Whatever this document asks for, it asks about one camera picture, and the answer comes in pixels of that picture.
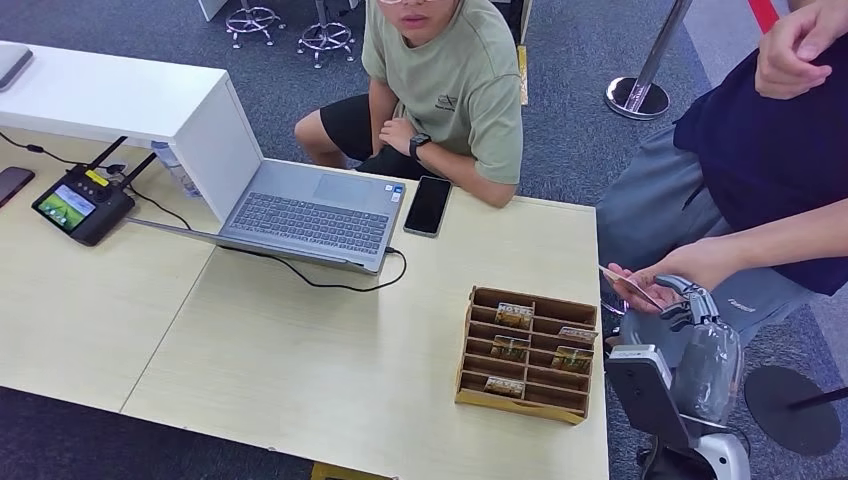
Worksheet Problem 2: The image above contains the white desk shelf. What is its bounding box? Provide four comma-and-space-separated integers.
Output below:
0, 39, 266, 223

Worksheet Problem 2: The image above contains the chrome stanchion post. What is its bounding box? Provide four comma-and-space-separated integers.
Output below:
604, 0, 694, 122

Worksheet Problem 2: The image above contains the black cable with adapter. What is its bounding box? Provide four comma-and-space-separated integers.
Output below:
0, 131, 127, 175

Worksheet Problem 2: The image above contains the yellow table leg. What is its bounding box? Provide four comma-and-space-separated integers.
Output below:
311, 462, 393, 480

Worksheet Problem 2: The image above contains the person's left hand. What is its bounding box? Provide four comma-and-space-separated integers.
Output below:
378, 117, 425, 159
606, 238, 737, 316

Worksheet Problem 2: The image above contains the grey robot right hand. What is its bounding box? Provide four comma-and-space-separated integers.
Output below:
654, 274, 745, 425

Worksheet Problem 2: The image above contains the clear plastic water bottle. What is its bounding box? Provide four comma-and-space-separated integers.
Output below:
150, 140, 203, 200

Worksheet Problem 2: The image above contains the red barrier belt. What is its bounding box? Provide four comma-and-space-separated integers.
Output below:
748, 0, 782, 34

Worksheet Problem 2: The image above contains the person's right hand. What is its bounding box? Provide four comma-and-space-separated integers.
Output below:
755, 0, 848, 101

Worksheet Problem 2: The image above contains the autumn print hotel key card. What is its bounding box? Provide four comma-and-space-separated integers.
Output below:
599, 264, 666, 311
557, 325, 600, 344
483, 376, 525, 399
551, 345, 596, 374
490, 335, 530, 363
493, 302, 535, 331

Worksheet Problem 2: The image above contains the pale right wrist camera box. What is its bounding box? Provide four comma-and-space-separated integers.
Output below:
606, 344, 694, 452

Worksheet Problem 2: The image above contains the black remote controller with screen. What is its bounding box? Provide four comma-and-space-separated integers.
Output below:
31, 135, 158, 248

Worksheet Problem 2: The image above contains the dark smartphone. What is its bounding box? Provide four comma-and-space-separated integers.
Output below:
0, 166, 36, 209

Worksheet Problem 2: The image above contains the dark round base stanchion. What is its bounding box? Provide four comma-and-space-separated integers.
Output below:
743, 365, 848, 458

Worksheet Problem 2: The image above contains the grey closed laptop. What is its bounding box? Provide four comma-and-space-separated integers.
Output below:
0, 44, 34, 92

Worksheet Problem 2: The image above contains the yellow edged board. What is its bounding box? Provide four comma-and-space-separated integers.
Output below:
510, 0, 535, 107

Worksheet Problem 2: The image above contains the black smartphone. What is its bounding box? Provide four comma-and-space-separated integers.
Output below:
402, 175, 454, 238

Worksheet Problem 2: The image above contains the person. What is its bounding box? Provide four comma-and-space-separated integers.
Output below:
293, 0, 525, 210
596, 0, 848, 372

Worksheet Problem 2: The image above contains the black laptop power cable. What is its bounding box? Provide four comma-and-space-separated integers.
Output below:
221, 246, 409, 293

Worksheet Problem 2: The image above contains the silver laptop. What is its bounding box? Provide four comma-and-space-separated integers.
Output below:
125, 158, 407, 276

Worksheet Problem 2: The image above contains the thin black controller cable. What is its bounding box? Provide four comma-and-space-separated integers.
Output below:
124, 186, 195, 231

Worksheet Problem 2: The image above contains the chrome stool base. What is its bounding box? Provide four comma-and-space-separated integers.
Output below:
225, 0, 287, 50
296, 0, 358, 70

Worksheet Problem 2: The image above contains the wooden slotted card holder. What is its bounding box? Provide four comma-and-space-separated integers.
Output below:
454, 286, 600, 426

